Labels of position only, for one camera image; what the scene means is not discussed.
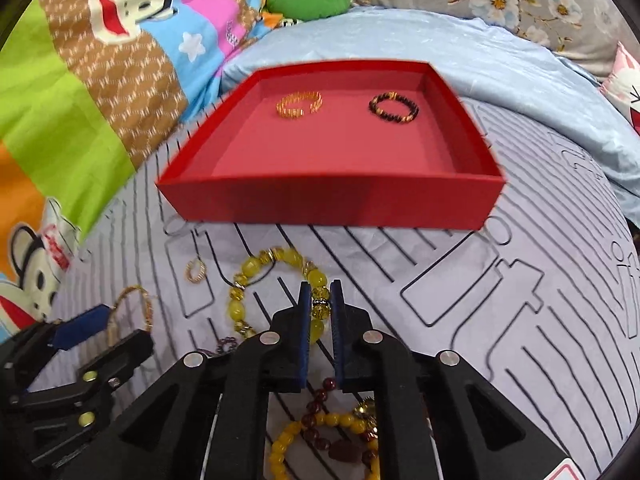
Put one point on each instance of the colourful cartoon printed blanket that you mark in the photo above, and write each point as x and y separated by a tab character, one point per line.
75	135

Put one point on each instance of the red cardboard box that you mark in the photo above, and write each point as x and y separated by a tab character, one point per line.
325	200

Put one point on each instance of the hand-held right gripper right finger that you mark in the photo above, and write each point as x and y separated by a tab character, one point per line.
337	340

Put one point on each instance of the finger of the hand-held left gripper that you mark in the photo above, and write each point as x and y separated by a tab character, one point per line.
125	355
82	327

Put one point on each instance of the white and pink cartoon cushion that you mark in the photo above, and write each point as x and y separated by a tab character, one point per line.
625	85

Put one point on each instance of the thin gold bangle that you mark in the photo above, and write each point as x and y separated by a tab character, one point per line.
148	310

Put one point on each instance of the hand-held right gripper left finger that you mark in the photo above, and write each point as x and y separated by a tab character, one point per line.
303	340

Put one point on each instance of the light blue pillow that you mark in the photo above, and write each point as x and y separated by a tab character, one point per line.
500	60

